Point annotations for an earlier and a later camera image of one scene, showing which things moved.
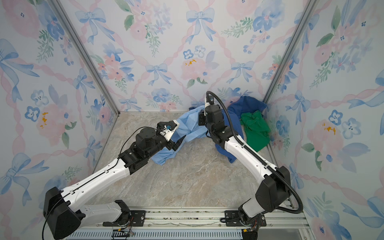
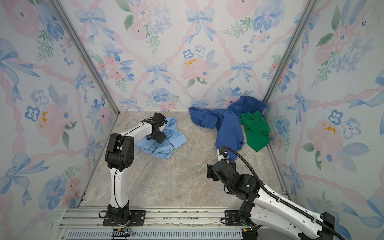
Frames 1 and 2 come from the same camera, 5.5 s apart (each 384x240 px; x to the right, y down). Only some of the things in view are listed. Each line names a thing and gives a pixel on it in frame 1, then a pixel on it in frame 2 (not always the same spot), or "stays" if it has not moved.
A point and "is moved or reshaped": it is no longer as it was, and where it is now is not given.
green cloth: x=257 y=129 stays
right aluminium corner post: x=289 y=48 stays
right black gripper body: x=203 y=120 -> x=210 y=169
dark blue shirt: x=237 y=107 stays
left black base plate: x=132 y=218 stays
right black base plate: x=232 y=219 stays
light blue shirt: x=188 y=126 is moved or reshaped
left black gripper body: x=169 y=145 -> x=160 y=137
